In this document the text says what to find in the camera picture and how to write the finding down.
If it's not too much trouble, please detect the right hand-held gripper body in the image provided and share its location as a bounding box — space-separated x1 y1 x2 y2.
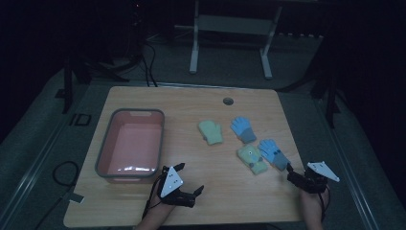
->
297 160 341 195

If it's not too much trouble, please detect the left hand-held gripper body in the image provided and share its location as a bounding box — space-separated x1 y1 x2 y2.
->
155 165 196 209

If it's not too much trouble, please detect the blue glove with dark dots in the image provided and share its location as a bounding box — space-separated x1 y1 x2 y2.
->
257 138 292 172

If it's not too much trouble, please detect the green mitten with face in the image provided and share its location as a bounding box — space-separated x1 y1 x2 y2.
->
237 144 269 176

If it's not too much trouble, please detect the plain green mitten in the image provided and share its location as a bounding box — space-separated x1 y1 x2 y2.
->
197 120 224 147

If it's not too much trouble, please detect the pink basin with grey rim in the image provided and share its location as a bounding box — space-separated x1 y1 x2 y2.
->
95 108 166 185

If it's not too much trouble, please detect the plain blue glove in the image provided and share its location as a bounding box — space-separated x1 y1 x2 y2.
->
230 116 258 145

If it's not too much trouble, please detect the person's left hand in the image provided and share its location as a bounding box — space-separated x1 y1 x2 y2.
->
147 191 177 219

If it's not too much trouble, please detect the person's right hand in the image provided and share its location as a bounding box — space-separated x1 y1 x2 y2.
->
299 187 329 219

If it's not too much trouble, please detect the black stand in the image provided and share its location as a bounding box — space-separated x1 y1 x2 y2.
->
55 52 130 115
309 60 343 129

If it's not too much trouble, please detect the grey tape piece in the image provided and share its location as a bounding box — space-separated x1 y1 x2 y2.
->
68 192 85 205

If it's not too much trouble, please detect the metal floor rail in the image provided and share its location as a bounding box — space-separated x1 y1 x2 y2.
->
0 113 76 224
314 97 382 230

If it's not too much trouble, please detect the left hand-held gripper cable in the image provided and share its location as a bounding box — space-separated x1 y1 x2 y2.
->
141 173 165 220

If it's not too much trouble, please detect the hand-held gripper cable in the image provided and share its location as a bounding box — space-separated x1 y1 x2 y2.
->
318 186 332 222
141 173 165 220

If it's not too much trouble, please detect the right hand-held gripper cable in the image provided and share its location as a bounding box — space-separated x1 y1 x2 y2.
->
318 186 332 222

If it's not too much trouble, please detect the black cables bundle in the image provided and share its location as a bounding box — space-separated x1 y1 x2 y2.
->
139 39 159 88

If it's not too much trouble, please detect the black floor cable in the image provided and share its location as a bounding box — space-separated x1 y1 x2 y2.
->
33 160 81 230

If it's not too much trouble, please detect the white metal desk frame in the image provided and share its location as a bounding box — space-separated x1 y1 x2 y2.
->
173 0 320 81

